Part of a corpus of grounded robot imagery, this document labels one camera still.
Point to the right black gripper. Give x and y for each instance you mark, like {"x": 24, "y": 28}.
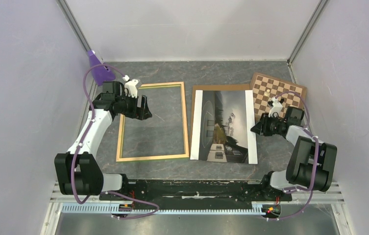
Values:
{"x": 261, "y": 127}

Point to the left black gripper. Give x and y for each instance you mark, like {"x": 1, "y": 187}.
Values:
{"x": 141, "y": 113}

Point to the clear acrylic sheet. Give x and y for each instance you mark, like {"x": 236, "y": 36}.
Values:
{"x": 153, "y": 129}

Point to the landscape photo print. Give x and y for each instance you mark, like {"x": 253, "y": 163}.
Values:
{"x": 221, "y": 127}

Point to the light wooden picture frame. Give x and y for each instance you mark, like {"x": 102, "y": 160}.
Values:
{"x": 186, "y": 136}

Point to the brown frame backing board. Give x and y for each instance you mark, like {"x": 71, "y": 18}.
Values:
{"x": 229, "y": 87}

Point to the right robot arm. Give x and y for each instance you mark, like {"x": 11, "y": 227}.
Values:
{"x": 311, "y": 165}

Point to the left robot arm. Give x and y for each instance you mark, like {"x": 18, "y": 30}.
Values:
{"x": 77, "y": 170}

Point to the wooden chessboard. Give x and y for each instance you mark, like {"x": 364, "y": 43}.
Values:
{"x": 293, "y": 94}

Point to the purple plastic stand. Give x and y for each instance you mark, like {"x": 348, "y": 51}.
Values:
{"x": 100, "y": 74}

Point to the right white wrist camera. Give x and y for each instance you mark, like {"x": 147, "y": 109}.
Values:
{"x": 276, "y": 107}

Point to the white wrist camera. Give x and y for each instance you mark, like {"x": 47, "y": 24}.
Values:
{"x": 131, "y": 86}
{"x": 276, "y": 107}

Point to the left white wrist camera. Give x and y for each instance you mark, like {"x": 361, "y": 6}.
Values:
{"x": 131, "y": 86}

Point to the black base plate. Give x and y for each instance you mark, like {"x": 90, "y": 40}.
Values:
{"x": 199, "y": 194}

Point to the white slotted cable duct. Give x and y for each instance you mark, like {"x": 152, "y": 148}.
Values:
{"x": 113, "y": 208}

